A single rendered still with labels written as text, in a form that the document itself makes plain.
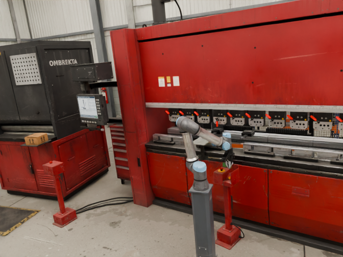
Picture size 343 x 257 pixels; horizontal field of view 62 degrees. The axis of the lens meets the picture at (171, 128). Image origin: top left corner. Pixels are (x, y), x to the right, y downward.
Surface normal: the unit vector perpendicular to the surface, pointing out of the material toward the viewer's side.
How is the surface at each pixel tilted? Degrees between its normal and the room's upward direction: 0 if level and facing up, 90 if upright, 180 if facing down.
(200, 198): 90
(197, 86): 90
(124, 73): 90
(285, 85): 90
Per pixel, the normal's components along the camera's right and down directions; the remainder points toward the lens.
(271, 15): -0.56, 0.26
